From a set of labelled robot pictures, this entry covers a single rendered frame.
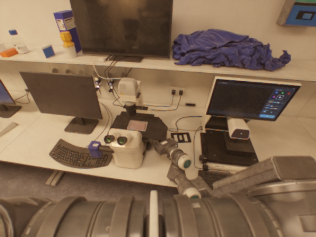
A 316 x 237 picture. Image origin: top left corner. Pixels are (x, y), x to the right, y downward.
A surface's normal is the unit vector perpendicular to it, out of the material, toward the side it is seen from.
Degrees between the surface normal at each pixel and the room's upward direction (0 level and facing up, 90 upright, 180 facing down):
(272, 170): 86
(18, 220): 49
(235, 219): 14
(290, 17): 90
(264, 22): 90
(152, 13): 86
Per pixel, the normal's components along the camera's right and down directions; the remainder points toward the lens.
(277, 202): -0.51, -0.80
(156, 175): 0.01, -0.75
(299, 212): -0.17, -0.51
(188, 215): 0.00, -0.88
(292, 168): 0.09, -0.53
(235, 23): -0.14, 0.66
